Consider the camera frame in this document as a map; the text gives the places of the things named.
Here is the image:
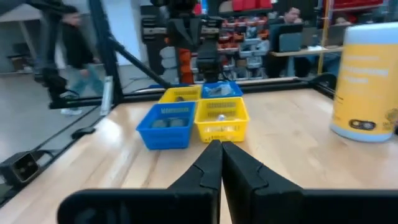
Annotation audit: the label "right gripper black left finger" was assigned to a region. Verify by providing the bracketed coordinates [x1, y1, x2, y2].
[169, 139, 223, 224]

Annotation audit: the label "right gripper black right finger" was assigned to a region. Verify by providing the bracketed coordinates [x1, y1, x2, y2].
[222, 141, 305, 224]

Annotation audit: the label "black round sponge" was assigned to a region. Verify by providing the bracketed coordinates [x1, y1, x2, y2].
[206, 83, 234, 96]

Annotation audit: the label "blue plastic slotted basket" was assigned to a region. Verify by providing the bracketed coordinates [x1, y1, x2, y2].
[136, 101, 197, 151]
[200, 80, 244, 100]

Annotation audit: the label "yellow plastic slotted basket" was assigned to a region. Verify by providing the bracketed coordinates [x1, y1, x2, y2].
[194, 96, 251, 144]
[157, 85, 202, 105]

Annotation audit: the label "parts shelf with red bins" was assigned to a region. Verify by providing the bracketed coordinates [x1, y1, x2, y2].
[139, 0, 273, 84]

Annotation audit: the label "grey laptop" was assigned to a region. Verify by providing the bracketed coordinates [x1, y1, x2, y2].
[277, 32, 305, 53]

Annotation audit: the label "long wooden desk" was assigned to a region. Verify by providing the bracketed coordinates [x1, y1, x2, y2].
[269, 45, 345, 58]

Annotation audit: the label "silver aluminium bar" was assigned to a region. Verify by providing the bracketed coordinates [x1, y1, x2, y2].
[99, 75, 114, 116]

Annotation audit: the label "yellow wipes canister white lid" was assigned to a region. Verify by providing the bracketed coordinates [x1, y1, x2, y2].
[329, 22, 398, 143]

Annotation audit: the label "rack with red bins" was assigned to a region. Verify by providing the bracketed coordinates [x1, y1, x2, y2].
[331, 0, 384, 9]

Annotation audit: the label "black aluminium rig frame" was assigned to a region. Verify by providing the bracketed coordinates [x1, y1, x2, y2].
[0, 0, 338, 208]

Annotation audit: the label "yellow hanging power cord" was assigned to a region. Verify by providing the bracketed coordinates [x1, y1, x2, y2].
[316, 0, 331, 75]

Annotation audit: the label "black frame clamp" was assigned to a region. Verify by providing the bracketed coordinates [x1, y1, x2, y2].
[70, 126, 96, 140]

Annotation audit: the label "black box on frame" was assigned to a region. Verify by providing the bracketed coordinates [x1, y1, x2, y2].
[0, 150, 42, 189]

